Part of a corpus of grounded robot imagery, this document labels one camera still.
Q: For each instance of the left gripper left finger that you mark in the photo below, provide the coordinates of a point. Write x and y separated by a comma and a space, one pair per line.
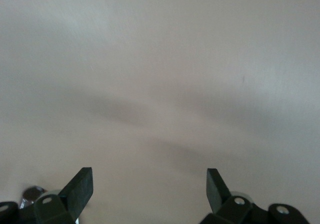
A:
80, 191

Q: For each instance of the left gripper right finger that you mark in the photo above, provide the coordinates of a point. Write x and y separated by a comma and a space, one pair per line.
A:
216, 191

